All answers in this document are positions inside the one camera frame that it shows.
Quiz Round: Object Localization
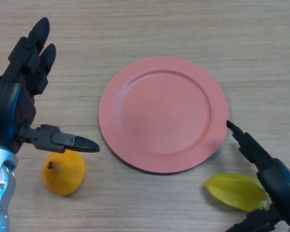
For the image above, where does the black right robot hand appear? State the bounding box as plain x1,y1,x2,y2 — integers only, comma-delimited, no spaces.
225,120,290,232

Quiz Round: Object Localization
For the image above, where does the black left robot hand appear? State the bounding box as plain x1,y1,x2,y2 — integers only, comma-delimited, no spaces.
0,16,101,155

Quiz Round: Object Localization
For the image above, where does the yellow starfruit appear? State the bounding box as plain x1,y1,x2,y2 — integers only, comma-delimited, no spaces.
205,173,270,213

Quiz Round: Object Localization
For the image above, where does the pink round plate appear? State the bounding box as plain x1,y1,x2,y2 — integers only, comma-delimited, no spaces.
98,57,231,174

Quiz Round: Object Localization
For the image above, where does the orange yellow pear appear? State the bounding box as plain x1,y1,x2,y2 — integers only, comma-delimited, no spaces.
42,149,87,196

